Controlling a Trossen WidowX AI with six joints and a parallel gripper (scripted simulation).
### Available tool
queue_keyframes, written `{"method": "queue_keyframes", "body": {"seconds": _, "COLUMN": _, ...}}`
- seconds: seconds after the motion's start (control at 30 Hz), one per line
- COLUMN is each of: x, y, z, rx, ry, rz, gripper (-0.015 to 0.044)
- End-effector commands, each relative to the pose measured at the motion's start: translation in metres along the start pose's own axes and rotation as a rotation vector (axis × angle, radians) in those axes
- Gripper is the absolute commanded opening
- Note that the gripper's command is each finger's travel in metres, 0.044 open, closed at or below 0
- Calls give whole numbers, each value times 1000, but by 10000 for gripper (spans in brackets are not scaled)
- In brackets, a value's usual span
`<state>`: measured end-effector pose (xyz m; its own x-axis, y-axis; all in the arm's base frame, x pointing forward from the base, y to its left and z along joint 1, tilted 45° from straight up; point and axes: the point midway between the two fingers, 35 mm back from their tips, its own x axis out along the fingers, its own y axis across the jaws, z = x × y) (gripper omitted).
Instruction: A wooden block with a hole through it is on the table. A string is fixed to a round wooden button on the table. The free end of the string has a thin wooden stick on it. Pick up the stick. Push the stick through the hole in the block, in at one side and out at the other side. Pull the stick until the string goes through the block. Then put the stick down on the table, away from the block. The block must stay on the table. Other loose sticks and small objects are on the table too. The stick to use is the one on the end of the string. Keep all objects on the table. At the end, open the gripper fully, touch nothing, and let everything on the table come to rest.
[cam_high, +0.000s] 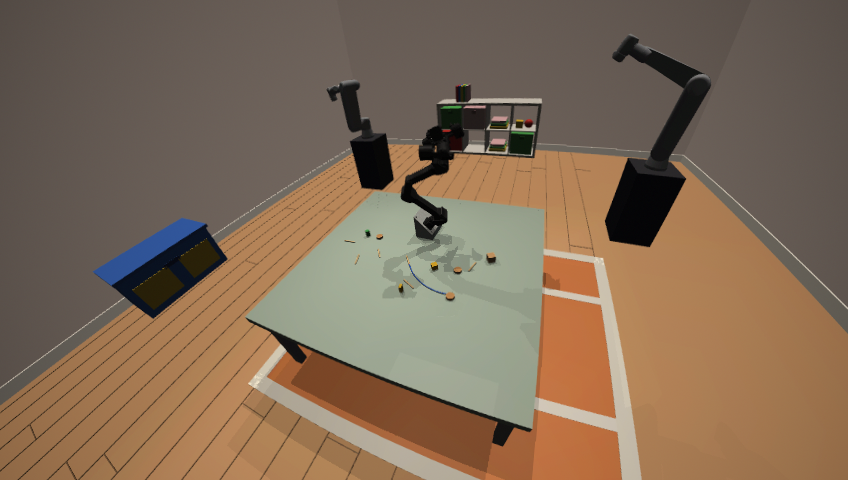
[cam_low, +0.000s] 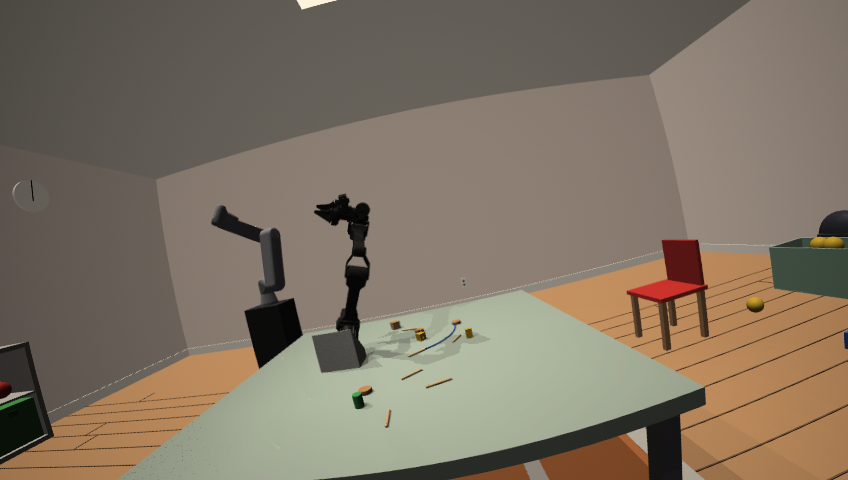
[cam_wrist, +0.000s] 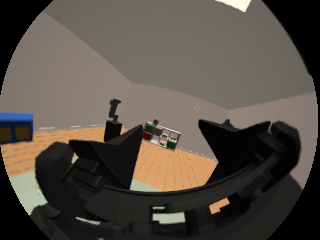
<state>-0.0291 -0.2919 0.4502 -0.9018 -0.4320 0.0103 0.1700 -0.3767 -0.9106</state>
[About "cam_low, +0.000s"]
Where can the green cylinder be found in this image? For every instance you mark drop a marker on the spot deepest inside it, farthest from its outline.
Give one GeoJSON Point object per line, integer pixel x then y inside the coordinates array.
{"type": "Point", "coordinates": [358, 400]}

